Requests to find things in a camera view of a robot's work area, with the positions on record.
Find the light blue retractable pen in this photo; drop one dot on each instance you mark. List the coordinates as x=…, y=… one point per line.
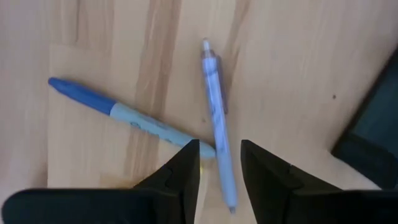
x=217, y=118

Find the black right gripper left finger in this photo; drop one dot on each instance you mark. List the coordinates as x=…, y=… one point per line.
x=174, y=193

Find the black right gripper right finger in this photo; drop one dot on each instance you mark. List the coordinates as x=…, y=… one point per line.
x=280, y=193

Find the blue permanent marker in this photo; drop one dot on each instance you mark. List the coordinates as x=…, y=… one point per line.
x=81, y=95

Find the black mesh desk organizer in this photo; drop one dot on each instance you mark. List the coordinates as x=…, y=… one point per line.
x=373, y=124

